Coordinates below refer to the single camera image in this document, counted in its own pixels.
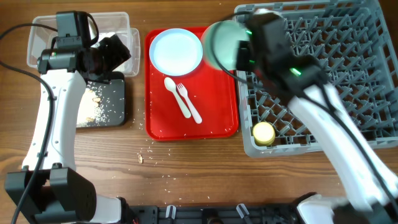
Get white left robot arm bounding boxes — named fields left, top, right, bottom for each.
left=5, top=11, right=136, bottom=223

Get food scrap on table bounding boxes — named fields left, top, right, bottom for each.
left=138, top=154, right=144, bottom=164

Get mint green bowl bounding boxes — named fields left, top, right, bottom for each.
left=201, top=20, right=249, bottom=70

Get yellow plastic cup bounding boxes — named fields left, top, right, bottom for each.
left=252, top=121, right=275, bottom=146

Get rice and food scraps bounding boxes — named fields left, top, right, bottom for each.
left=76, top=82, right=106, bottom=128

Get white plastic spoon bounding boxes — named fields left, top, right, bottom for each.
left=164, top=77, right=191, bottom=118

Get light blue plate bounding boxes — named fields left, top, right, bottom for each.
left=149, top=28, right=203, bottom=77

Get clear plastic waste bin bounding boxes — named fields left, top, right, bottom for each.
left=26, top=12, right=141, bottom=77

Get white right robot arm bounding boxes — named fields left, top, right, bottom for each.
left=226, top=9, right=397, bottom=223

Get grey dishwasher rack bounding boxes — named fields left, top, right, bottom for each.
left=235, top=1, right=397, bottom=157

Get black waste tray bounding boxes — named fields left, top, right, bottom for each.
left=88, top=72, right=126, bottom=128

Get red plastic tray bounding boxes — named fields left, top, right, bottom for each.
left=144, top=29, right=239, bottom=141

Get white plastic fork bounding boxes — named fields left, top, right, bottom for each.
left=177, top=83, right=203, bottom=124

